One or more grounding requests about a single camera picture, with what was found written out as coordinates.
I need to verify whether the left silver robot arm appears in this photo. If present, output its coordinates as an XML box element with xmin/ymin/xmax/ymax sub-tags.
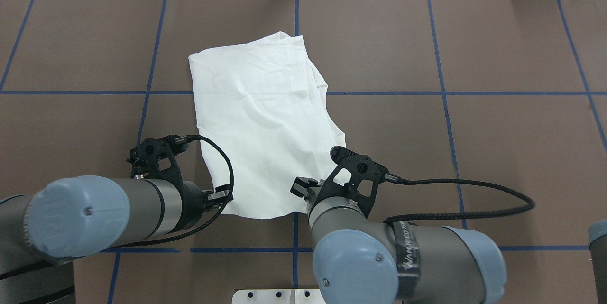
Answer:
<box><xmin>0</xmin><ymin>175</ymin><xmax>233</xmax><ymax>304</ymax></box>

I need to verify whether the white long-sleeve printed shirt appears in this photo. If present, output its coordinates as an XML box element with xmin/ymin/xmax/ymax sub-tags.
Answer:
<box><xmin>188</xmin><ymin>32</ymin><xmax>346</xmax><ymax>219</ymax></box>

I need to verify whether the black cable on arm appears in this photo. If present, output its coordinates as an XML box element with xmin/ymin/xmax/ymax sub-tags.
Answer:
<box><xmin>109</xmin><ymin>135</ymin><xmax>236</xmax><ymax>249</ymax></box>
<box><xmin>383</xmin><ymin>175</ymin><xmax>536</xmax><ymax>225</ymax></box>

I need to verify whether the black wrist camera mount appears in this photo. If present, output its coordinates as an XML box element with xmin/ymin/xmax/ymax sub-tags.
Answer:
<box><xmin>321</xmin><ymin>146</ymin><xmax>389</xmax><ymax>218</ymax></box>

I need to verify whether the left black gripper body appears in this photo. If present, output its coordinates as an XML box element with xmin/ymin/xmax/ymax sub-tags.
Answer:
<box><xmin>183</xmin><ymin>181</ymin><xmax>211</xmax><ymax>229</ymax></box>

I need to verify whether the white central pedestal column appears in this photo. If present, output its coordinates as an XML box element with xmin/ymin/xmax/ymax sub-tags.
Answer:
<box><xmin>231</xmin><ymin>288</ymin><xmax>325</xmax><ymax>304</ymax></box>

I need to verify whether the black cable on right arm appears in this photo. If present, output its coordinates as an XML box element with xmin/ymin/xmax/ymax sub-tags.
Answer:
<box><xmin>383</xmin><ymin>175</ymin><xmax>536</xmax><ymax>225</ymax></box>

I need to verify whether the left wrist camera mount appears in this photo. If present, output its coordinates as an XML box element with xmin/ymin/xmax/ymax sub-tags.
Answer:
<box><xmin>126</xmin><ymin>135</ymin><xmax>189</xmax><ymax>190</ymax></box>

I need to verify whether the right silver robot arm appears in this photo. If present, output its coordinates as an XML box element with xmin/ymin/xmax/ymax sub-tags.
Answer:
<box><xmin>291</xmin><ymin>174</ymin><xmax>534</xmax><ymax>304</ymax></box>

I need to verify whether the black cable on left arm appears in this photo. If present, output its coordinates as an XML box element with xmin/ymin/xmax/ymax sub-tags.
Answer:
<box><xmin>109</xmin><ymin>135</ymin><xmax>236</xmax><ymax>249</ymax></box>

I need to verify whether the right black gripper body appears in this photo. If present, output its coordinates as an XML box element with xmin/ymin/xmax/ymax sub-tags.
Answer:
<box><xmin>303</xmin><ymin>185</ymin><xmax>332</xmax><ymax>210</ymax></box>

